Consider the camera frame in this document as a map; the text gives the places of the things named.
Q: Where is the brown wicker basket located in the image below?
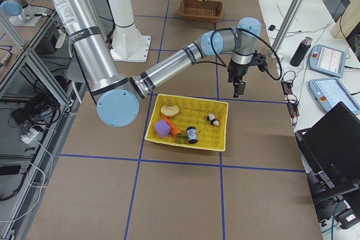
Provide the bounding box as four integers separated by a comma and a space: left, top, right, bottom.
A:
179, 0, 223, 23

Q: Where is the yellow plastic basket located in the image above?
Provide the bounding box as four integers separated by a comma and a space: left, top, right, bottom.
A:
145, 94, 228, 151

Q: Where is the panda figurine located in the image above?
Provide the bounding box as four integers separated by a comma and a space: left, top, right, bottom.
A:
206, 113, 220, 127

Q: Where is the small black device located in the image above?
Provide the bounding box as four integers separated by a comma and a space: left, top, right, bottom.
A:
268, 25, 276, 31

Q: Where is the black water bottle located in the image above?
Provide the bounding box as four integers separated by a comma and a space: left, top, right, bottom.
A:
290, 37, 313, 67

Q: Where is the toy croissant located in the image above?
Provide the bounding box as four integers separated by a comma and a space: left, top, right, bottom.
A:
160, 105, 179, 118

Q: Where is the small dark labelled bottle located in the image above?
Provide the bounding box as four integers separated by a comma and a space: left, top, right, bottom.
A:
186, 126, 198, 144

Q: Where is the orange toy carrot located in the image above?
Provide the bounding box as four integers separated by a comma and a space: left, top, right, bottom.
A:
163, 115, 181, 137

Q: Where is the teach pendant upper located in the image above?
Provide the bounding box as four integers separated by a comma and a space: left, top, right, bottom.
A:
308, 44, 347, 78

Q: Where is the teach pendant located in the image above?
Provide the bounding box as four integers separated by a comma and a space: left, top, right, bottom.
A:
308, 78, 359, 115
308, 44, 347, 78

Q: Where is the purple sponge block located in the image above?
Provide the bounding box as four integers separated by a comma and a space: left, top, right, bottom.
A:
154, 119, 170, 138

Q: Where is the teach pendant lower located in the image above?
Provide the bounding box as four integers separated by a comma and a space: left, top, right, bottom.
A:
308, 78, 359, 115

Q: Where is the black laptop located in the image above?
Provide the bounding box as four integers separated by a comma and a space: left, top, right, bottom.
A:
298, 102, 359, 182

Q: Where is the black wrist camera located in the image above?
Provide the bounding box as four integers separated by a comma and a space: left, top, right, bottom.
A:
233, 81, 246, 98

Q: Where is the aluminium frame post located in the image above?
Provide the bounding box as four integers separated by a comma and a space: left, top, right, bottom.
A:
272, 0, 304, 52

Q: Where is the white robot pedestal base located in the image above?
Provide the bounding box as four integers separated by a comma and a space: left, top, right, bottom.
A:
108, 0, 151, 62

